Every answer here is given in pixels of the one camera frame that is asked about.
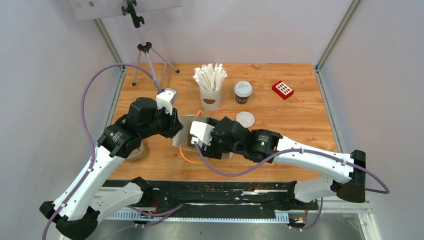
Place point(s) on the white coffee cup lid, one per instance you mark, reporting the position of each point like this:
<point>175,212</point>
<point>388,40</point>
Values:
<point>243,89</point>

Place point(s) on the red white toy block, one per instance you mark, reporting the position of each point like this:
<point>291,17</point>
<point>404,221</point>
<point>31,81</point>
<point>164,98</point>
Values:
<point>282,90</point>

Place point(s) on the paper takeout bag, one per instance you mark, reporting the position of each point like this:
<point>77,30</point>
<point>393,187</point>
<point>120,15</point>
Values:
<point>182,139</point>

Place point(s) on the aluminium rail frame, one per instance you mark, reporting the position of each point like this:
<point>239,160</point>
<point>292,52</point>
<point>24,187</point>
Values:
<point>330,206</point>

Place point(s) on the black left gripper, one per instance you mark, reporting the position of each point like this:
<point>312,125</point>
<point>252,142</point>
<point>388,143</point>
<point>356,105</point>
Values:
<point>174,125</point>

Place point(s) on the brown cup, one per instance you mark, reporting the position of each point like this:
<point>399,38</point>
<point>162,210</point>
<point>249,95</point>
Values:
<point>242,99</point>

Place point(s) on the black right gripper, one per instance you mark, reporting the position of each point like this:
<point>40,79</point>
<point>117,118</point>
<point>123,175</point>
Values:
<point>210,151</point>

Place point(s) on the camera tripod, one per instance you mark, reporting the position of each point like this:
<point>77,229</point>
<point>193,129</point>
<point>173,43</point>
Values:
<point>129,8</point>

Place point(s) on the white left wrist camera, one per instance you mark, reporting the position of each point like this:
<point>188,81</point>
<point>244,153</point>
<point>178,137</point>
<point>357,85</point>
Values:
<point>165,100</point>

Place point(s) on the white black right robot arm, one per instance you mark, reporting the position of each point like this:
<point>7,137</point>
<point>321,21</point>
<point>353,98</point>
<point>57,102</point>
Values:
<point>343,174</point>

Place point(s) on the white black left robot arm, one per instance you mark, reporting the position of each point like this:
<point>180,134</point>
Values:
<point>76,213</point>

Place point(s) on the white cup of straws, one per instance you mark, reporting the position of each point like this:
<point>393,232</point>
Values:
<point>210,78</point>

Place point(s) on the white perforated board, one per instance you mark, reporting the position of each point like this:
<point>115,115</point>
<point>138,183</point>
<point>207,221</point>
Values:
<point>98,9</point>

